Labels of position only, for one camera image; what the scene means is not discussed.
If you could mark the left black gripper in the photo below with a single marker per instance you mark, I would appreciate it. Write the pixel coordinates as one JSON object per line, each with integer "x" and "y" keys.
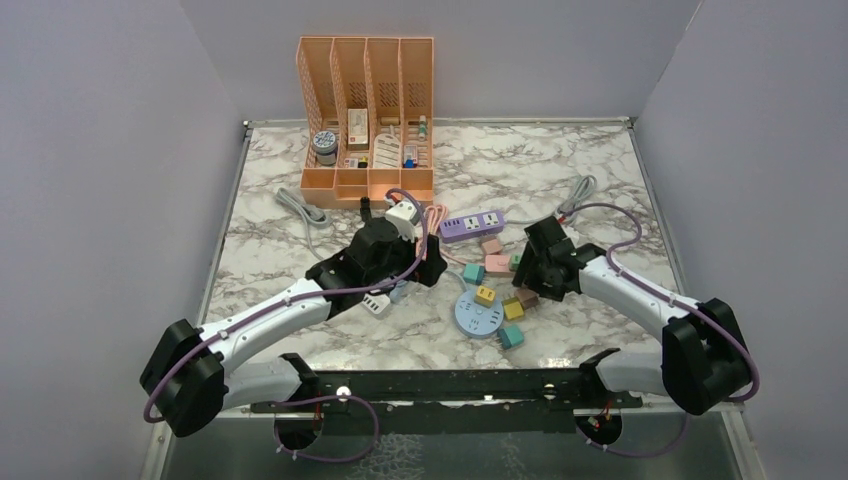
{"x": 429, "y": 271}

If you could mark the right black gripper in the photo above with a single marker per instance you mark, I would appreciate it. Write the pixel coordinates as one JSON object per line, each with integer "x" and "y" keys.
{"x": 526, "y": 274}

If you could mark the green plug adapter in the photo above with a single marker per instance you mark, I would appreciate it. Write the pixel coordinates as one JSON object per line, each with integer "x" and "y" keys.
{"x": 514, "y": 262}

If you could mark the yellow plug adapter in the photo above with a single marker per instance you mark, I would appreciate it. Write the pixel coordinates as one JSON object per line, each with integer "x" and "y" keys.
{"x": 484, "y": 296}
{"x": 513, "y": 309}

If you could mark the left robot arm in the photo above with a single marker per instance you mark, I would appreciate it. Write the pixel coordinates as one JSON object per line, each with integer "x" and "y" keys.
{"x": 195, "y": 373}

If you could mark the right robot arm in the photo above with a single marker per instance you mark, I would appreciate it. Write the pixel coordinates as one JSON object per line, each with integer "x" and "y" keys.
{"x": 703, "y": 358}

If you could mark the pink plug adapter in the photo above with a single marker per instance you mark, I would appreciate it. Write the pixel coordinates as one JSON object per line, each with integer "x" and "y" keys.
{"x": 491, "y": 246}
{"x": 528, "y": 299}

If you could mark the teal plug adapter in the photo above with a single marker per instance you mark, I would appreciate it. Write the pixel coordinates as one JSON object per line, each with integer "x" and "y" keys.
{"x": 473, "y": 274}
{"x": 510, "y": 337}

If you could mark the pink plug adapter middle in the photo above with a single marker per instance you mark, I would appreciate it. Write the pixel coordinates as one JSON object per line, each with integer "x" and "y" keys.
{"x": 491, "y": 246}

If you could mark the teal plug adapter front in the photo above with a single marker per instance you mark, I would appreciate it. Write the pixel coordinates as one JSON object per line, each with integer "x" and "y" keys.
{"x": 510, "y": 337}

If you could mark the pink power strip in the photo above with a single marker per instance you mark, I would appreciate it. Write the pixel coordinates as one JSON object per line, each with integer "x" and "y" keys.
{"x": 499, "y": 265}

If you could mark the white power strip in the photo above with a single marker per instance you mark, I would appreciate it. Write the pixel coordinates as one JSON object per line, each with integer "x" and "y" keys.
{"x": 376, "y": 305}

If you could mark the round blue power strip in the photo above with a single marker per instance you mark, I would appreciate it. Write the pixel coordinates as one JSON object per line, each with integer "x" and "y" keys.
{"x": 475, "y": 321}

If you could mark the purple power strip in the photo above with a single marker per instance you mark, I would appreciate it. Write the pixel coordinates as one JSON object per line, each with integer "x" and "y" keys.
{"x": 472, "y": 226}

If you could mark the black cylinder object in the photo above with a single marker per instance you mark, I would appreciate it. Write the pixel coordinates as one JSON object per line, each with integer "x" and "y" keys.
{"x": 365, "y": 209}

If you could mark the white blister pack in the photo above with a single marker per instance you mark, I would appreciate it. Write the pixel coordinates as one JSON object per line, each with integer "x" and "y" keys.
{"x": 387, "y": 151}

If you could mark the round blue patterned tin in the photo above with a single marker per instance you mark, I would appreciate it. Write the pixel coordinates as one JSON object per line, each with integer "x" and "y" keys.
{"x": 325, "y": 145}

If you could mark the red white box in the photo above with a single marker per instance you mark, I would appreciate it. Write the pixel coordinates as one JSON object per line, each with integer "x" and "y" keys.
{"x": 358, "y": 128}

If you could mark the orange file organizer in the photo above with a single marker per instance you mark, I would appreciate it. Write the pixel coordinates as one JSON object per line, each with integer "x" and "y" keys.
{"x": 369, "y": 103}

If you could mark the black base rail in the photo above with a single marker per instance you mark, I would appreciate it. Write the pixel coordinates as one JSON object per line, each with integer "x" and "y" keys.
{"x": 432, "y": 402}

